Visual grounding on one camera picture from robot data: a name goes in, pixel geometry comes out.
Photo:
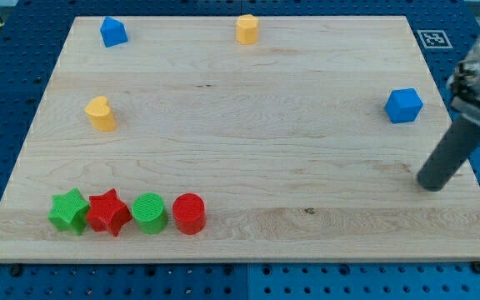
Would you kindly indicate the blue cube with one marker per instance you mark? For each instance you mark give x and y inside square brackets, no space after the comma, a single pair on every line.
[403,105]

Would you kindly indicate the wooden board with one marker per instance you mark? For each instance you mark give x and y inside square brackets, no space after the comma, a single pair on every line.
[286,141]

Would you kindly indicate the red cylinder block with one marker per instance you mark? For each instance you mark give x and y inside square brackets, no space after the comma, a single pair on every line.
[189,212]

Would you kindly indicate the green cylinder block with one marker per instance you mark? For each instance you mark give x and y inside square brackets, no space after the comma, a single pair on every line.
[149,212]

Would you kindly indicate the yellow hexagon block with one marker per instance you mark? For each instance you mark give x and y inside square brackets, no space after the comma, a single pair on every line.
[247,29]

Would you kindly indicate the yellow heart block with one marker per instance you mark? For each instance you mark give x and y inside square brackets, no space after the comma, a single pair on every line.
[100,114]

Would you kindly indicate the red star block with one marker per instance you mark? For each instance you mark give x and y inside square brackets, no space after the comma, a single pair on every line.
[108,213]

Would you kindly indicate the blue house-shaped block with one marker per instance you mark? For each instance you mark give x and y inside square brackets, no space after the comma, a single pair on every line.
[113,32]

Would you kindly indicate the green star block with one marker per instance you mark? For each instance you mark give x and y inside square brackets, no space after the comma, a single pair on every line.
[69,211]

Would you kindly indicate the white fiducial marker tag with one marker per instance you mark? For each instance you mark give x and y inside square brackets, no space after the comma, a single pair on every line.
[434,39]

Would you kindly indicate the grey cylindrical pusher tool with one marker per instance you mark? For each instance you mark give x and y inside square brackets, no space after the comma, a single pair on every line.
[456,145]

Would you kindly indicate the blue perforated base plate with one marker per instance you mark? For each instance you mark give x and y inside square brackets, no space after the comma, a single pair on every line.
[31,38]

